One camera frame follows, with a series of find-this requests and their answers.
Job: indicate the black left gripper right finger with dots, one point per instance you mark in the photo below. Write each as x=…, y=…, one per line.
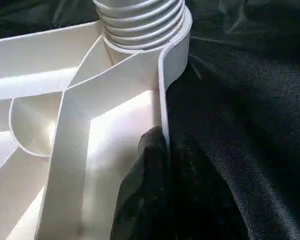
x=205, y=210

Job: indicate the white plastic table top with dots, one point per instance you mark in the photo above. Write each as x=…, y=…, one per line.
x=90, y=100

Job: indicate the white plastic table leg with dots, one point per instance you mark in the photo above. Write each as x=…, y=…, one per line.
x=140, y=22

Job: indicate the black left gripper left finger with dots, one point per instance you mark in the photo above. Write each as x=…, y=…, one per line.
x=142, y=200

